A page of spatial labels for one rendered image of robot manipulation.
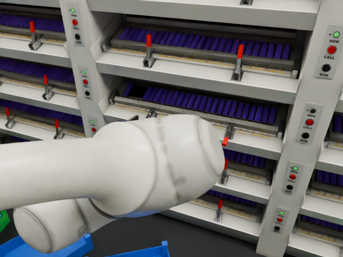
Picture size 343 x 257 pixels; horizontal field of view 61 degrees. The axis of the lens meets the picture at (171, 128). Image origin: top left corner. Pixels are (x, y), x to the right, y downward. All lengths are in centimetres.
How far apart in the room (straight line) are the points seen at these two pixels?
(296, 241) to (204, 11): 84
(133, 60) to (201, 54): 21
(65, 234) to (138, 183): 14
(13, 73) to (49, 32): 31
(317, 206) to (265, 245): 26
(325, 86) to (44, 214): 67
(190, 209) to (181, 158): 91
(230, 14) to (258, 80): 19
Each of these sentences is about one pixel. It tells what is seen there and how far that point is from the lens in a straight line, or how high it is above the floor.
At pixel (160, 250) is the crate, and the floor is 4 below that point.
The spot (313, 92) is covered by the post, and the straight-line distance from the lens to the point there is 81.
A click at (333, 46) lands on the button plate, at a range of 77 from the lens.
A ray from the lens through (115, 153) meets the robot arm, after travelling 29.
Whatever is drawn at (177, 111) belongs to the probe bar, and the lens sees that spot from 97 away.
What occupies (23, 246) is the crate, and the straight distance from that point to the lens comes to 135.
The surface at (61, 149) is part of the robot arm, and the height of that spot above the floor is 86.
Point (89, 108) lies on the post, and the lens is 109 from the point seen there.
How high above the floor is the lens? 101
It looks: 33 degrees down
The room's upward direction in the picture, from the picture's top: straight up
